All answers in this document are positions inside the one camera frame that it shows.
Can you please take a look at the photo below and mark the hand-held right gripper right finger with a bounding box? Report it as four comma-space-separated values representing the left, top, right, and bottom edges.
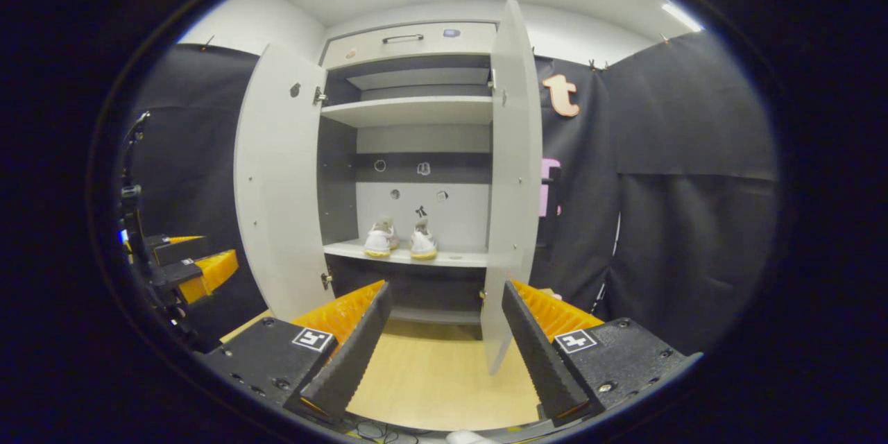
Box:
501, 280, 701, 427

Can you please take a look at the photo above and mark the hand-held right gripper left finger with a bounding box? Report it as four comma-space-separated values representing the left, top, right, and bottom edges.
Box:
198, 280, 393, 422

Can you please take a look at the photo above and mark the white shoe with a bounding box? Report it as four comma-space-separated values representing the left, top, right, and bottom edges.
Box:
409, 217, 438, 261
364, 216, 400, 259

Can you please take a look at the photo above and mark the grey cabinet door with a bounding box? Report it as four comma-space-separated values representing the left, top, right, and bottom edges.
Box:
234, 44, 334, 321
480, 0, 543, 375

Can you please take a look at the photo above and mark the grey shoe cabinet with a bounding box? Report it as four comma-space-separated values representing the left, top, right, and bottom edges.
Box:
318, 21, 500, 325

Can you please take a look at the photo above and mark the white cabinet shelf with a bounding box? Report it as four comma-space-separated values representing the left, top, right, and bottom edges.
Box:
321, 96, 494, 128
323, 239, 490, 269

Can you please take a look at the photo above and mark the grey cabinet drawer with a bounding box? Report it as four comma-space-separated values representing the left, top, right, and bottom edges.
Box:
323, 22, 497, 71

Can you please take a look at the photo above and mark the black backdrop cloth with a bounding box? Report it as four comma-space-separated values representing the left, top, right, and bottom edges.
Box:
121, 31, 781, 356

